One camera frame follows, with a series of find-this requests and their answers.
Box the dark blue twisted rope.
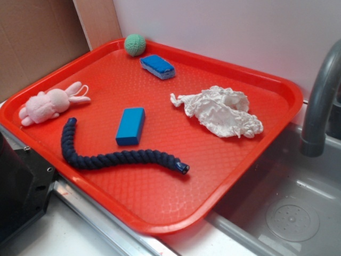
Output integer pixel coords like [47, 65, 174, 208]
[61, 117, 191, 176]

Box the green knitted ball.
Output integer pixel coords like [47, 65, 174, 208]
[124, 34, 147, 57]

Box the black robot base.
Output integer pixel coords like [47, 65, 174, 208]
[1, 135, 56, 246]

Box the pink plush bunny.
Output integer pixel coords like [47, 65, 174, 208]
[19, 82, 91, 126]

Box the blue wooden block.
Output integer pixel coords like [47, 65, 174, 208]
[116, 107, 145, 146]

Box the grey faucet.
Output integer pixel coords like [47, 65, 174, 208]
[300, 41, 340, 157]

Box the red plastic tray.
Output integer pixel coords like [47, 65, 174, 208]
[1, 39, 303, 235]

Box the grey sink basin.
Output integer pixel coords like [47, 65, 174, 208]
[207, 124, 340, 255]

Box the brown cardboard panel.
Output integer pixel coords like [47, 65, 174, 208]
[1, 1, 89, 101]

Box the crumpled white paper towel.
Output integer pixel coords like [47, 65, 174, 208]
[170, 85, 264, 139]

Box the blue sponge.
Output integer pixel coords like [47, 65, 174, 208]
[140, 55, 176, 80]

